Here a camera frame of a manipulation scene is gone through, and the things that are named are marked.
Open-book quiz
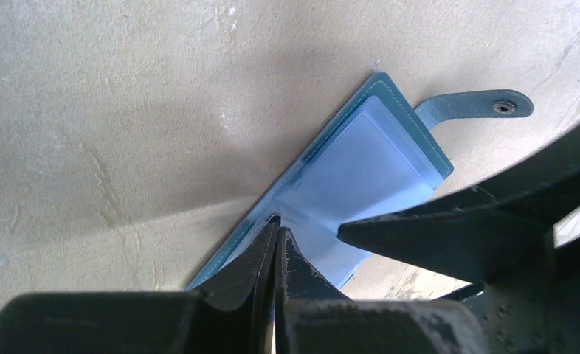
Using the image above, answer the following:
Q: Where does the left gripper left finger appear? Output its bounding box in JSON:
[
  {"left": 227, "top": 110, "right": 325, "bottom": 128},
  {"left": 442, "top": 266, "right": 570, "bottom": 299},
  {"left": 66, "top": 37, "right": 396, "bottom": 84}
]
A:
[{"left": 0, "top": 222, "right": 280, "bottom": 353}]

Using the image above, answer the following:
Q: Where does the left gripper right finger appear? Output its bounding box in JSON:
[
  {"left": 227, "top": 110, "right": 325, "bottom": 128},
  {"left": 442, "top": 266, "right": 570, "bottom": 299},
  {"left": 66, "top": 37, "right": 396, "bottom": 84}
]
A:
[{"left": 275, "top": 227, "right": 488, "bottom": 353}]

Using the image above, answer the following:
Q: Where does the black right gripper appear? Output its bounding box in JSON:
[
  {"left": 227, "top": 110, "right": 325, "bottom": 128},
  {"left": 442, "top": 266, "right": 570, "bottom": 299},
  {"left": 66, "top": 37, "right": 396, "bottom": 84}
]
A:
[{"left": 338, "top": 123, "right": 580, "bottom": 353}]

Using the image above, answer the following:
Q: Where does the teal card holder wallet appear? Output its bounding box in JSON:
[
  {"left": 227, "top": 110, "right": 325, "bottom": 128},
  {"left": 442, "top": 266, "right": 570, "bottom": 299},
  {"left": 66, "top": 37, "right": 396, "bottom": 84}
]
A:
[{"left": 191, "top": 72, "right": 534, "bottom": 288}]

